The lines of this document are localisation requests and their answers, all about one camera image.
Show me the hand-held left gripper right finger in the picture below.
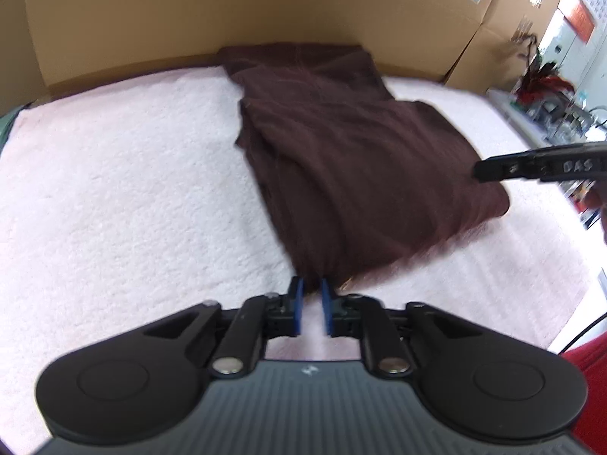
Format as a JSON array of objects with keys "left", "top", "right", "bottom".
[{"left": 320, "top": 279, "right": 485, "bottom": 381}]

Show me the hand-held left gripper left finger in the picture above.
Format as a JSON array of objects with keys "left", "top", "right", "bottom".
[{"left": 137, "top": 277, "right": 305, "bottom": 380}]

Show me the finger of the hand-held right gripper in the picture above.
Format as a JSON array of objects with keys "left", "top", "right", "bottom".
[{"left": 474, "top": 150, "right": 547, "bottom": 183}]

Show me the dark brown sweater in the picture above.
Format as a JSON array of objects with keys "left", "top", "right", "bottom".
[{"left": 215, "top": 44, "right": 512, "bottom": 295}]

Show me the person's right hand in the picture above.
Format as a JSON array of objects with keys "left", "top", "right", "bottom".
[{"left": 585, "top": 188, "right": 607, "bottom": 247}]

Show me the white desk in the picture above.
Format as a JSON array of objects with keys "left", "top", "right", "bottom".
[{"left": 484, "top": 88, "right": 607, "bottom": 164}]

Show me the red-leaved plant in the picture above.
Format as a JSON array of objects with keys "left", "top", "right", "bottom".
[{"left": 514, "top": 33, "right": 574, "bottom": 111}]

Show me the brown cardboard panel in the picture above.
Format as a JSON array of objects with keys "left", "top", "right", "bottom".
[
  {"left": 24, "top": 0, "right": 510, "bottom": 98},
  {"left": 0, "top": 0, "right": 50, "bottom": 117},
  {"left": 443, "top": 0, "right": 577, "bottom": 98}
]

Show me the person's red clothing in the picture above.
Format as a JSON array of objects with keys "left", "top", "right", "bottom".
[{"left": 560, "top": 336, "right": 607, "bottom": 451}]

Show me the teal cloth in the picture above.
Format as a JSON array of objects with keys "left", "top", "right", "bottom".
[{"left": 0, "top": 103, "right": 30, "bottom": 152}]

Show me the red wall calendar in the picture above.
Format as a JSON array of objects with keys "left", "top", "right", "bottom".
[{"left": 557, "top": 0, "right": 601, "bottom": 44}]

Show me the black cable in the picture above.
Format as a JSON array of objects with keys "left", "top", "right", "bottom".
[{"left": 557, "top": 265, "right": 607, "bottom": 356}]

